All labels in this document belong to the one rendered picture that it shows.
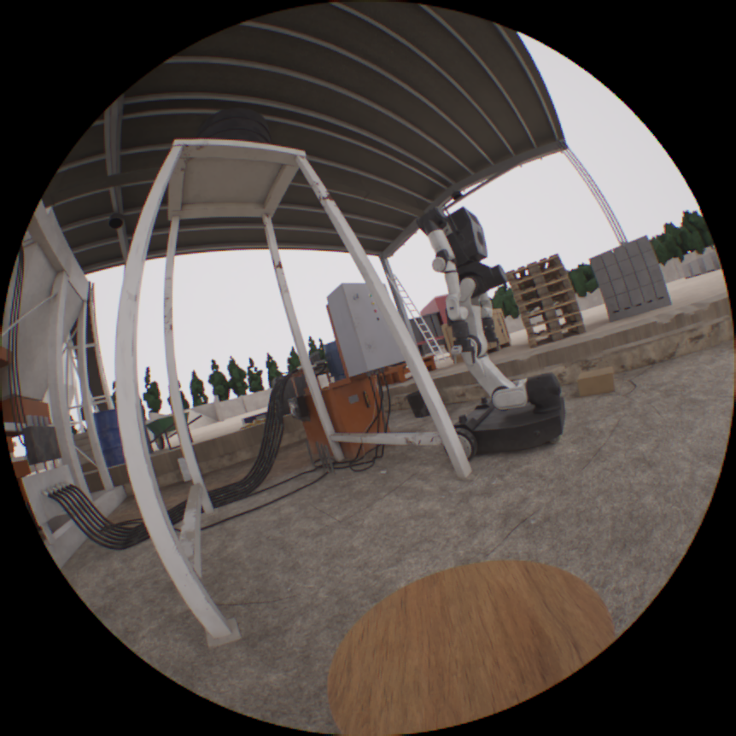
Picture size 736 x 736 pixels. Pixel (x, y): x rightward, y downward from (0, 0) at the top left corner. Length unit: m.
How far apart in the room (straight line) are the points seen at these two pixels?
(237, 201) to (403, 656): 2.74
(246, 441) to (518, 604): 3.38
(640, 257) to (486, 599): 3.71
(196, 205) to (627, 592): 3.09
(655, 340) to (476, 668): 2.44
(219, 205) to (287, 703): 2.84
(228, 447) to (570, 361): 4.00
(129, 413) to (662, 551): 1.44
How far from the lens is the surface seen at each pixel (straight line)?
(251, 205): 2.57
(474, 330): 1.43
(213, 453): 3.49
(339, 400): 1.96
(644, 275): 3.78
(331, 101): 5.17
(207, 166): 2.26
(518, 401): 1.37
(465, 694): 0.41
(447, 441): 1.19
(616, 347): 2.49
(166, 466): 3.58
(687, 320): 2.71
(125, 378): 0.83
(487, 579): 0.49
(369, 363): 1.52
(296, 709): 0.72
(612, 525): 0.90
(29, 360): 3.22
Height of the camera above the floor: 0.63
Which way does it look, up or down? 2 degrees up
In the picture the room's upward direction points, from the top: 17 degrees counter-clockwise
